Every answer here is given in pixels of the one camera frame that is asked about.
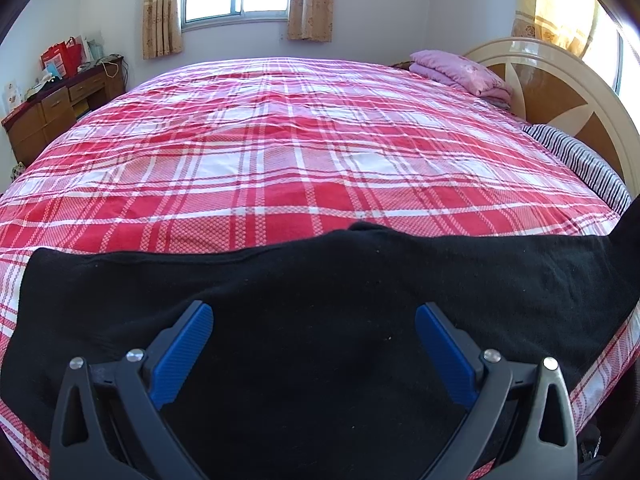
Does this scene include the red gift bag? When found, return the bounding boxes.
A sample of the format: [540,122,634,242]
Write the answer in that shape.
[41,36,83,80]

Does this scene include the beige floral curtain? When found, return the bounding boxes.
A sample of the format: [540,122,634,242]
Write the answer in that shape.
[286,0,335,44]
[142,0,185,60]

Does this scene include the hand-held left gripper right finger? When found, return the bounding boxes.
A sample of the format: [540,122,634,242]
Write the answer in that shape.
[415,302,578,480]

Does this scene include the white printed box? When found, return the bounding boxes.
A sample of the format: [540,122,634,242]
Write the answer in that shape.
[2,80,24,114]

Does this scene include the bed with red plaid sheet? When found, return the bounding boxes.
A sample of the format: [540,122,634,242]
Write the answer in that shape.
[0,56,640,480]

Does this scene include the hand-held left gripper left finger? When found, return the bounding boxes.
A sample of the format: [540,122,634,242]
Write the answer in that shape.
[49,300,215,480]

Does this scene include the cream and wood headboard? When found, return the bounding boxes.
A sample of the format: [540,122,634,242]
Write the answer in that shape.
[462,36,640,196]

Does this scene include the striped pillow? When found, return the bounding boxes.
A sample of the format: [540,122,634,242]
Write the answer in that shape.
[522,124,633,214]

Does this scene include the white cable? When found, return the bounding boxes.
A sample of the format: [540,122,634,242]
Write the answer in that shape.
[97,55,129,81]

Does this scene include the yellow sunlit curtain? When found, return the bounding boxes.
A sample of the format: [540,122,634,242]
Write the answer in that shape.
[512,0,601,59]

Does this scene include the pink folded blanket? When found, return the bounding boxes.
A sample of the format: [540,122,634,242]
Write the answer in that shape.
[409,50,515,104]

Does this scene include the brown wooden desk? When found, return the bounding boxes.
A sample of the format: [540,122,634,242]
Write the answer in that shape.
[1,56,126,167]

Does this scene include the black pants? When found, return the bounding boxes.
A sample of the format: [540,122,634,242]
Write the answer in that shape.
[0,202,640,480]

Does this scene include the pale paper bags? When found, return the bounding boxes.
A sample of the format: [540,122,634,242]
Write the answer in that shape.
[80,35,106,64]

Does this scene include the large window beside headboard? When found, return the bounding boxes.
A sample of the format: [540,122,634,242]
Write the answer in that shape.
[580,0,640,107]

